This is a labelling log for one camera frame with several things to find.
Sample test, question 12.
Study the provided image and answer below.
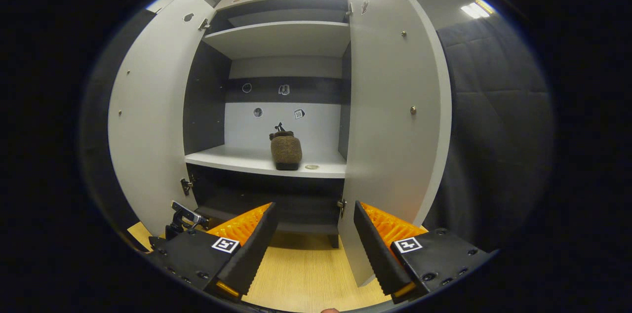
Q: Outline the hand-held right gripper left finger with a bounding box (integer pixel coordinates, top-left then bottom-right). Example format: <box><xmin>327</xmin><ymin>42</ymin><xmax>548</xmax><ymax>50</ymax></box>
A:
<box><xmin>147</xmin><ymin>202</ymin><xmax>279</xmax><ymax>303</ymax></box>

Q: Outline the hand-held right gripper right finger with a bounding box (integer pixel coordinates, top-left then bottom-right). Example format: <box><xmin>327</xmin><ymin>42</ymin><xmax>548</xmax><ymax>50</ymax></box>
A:
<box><xmin>353</xmin><ymin>200</ymin><xmax>497</xmax><ymax>305</ymax></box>

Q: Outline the grey shoe cabinet door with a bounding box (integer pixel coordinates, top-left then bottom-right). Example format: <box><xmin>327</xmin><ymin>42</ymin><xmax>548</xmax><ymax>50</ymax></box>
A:
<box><xmin>108</xmin><ymin>0</ymin><xmax>218</xmax><ymax>237</ymax></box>
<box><xmin>338</xmin><ymin>0</ymin><xmax>452</xmax><ymax>288</ymax></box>

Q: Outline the brown fuzzy shoe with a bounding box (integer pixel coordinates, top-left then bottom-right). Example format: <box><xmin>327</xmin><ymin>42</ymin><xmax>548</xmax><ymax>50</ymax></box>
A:
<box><xmin>269</xmin><ymin>129</ymin><xmax>303</xmax><ymax>171</ymax></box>

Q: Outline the black backdrop cloth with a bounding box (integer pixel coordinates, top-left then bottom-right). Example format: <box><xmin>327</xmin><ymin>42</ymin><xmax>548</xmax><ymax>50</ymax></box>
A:
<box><xmin>79</xmin><ymin>9</ymin><xmax>556</xmax><ymax>254</ymax></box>

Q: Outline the small ceiling light panel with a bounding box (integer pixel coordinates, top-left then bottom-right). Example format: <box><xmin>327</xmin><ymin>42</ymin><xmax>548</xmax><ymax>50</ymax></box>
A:
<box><xmin>461</xmin><ymin>0</ymin><xmax>495</xmax><ymax>19</ymax></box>

